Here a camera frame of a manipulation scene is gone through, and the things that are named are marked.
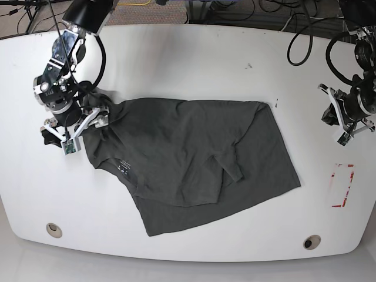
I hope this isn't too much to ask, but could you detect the wrist camera on image-left arm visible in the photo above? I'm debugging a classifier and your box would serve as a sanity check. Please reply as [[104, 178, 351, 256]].
[[61, 139, 81, 155]]

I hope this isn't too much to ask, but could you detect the red tape rectangle marking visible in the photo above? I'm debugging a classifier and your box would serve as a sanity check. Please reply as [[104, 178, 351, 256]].
[[329, 163, 355, 208]]

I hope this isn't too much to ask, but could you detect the right table cable grommet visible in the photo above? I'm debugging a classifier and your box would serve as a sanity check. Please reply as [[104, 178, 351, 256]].
[[303, 234, 321, 250]]

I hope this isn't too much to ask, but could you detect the wrist camera on image-right arm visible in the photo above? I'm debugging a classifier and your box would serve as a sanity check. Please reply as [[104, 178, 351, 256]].
[[337, 131, 353, 146]]

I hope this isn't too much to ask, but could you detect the dark grey T-shirt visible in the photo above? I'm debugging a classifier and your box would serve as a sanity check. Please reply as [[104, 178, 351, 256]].
[[83, 98, 301, 236]]

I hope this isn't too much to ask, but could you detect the yellow cable on floor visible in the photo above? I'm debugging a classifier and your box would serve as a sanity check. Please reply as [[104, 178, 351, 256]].
[[119, 0, 152, 7]]

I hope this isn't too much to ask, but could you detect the left table cable grommet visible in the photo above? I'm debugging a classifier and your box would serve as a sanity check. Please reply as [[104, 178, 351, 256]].
[[46, 223, 62, 239]]

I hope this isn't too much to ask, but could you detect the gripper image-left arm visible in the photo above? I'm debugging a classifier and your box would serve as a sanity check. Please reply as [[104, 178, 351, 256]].
[[40, 104, 109, 146]]

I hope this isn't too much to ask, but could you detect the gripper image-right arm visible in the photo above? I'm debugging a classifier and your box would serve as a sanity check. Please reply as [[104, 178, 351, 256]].
[[318, 83, 375, 135]]

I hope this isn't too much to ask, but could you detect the black tripod stand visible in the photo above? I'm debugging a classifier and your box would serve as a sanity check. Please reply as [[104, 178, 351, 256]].
[[0, 0, 68, 35]]

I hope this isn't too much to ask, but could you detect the grey metal frame background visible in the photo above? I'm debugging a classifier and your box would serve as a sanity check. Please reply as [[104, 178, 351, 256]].
[[184, 1, 214, 24]]

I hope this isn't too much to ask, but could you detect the table cable grommet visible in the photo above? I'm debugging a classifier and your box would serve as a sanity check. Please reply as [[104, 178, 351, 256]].
[[46, 223, 62, 239], [303, 234, 321, 250]]

